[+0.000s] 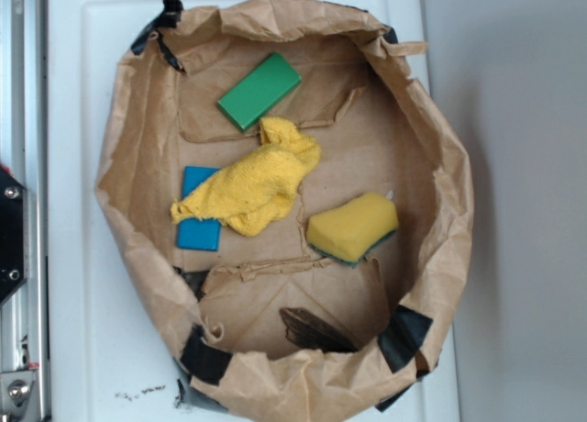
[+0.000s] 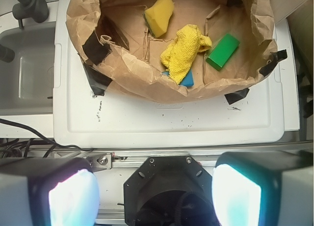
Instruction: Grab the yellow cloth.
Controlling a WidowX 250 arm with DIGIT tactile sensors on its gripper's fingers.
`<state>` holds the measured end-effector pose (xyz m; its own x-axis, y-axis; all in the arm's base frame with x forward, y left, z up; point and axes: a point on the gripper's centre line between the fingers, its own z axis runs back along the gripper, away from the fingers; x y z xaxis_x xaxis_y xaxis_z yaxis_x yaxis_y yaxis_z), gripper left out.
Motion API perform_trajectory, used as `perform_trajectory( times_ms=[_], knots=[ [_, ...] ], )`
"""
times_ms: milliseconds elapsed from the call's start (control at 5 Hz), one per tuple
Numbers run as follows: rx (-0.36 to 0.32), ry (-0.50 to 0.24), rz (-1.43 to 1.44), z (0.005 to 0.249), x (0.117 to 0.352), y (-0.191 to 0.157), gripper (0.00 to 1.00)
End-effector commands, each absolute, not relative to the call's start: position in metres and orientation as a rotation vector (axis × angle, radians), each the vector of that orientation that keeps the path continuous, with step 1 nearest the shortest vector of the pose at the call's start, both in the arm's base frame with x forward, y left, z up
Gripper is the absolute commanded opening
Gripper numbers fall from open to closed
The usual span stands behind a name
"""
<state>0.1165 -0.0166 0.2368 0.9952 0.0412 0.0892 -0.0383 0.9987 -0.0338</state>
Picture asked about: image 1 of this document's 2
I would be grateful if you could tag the black mounting bracket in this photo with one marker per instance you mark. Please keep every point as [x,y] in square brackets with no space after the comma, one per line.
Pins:
[13,235]

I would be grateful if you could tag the green rectangular block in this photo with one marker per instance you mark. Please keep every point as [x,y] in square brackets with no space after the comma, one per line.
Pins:
[259,91]

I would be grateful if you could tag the yellow sponge with green pad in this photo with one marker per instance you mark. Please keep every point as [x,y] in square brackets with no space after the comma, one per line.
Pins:
[348,232]

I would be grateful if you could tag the brown paper bag bin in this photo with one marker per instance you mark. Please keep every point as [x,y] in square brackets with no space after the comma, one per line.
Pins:
[267,327]

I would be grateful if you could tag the white plastic tray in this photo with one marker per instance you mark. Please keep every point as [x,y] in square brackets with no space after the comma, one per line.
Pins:
[108,363]

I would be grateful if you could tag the blue rectangular block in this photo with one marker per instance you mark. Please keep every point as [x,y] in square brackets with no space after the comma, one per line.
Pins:
[194,234]

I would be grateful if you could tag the metal rail frame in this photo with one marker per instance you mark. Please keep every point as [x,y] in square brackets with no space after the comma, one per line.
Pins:
[25,353]

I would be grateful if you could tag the yellow cloth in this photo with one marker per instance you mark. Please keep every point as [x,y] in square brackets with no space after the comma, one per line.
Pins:
[258,189]

